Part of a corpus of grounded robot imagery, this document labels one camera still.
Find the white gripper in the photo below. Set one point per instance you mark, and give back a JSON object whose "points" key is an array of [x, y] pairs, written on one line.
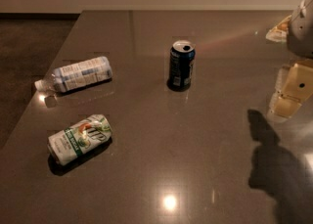
{"points": [[301, 32]]}

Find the blue pepsi can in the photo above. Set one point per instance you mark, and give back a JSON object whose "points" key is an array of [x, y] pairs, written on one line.
{"points": [[182, 58]]}

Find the white green 7up can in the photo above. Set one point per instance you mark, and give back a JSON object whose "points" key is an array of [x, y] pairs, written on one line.
{"points": [[79, 139]]}

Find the clear plastic water bottle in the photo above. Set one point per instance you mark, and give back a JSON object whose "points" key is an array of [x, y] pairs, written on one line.
{"points": [[76, 76]]}

